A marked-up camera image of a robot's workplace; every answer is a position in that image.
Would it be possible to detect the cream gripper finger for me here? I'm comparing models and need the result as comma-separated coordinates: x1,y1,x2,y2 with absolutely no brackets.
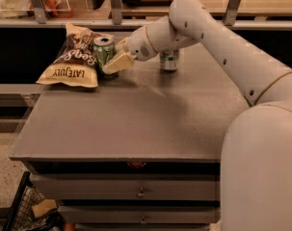
116,38,128,52
102,51,136,75

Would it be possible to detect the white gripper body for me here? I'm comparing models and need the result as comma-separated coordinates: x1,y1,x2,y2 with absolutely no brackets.
127,26,157,62

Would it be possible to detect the green soda can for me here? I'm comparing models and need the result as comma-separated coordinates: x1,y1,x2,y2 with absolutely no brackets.
93,37,119,80

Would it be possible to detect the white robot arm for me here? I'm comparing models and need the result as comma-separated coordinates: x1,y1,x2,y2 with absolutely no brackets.
103,0,292,231

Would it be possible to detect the white green 7up can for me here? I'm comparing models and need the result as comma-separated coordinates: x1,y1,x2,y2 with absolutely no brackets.
160,49,179,71

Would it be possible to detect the brown chip bag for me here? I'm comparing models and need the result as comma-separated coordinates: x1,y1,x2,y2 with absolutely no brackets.
37,23,113,89

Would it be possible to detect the grey drawer cabinet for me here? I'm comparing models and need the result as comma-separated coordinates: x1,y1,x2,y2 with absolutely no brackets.
11,45,247,231

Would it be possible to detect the yellow sponge in basket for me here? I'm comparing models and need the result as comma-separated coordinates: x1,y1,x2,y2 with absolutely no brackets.
32,199,57,218

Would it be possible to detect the grey metal shelf frame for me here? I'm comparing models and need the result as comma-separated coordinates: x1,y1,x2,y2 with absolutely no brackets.
0,0,292,31

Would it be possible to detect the black wire basket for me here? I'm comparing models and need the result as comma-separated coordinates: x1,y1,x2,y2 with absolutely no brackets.
3,171,65,231

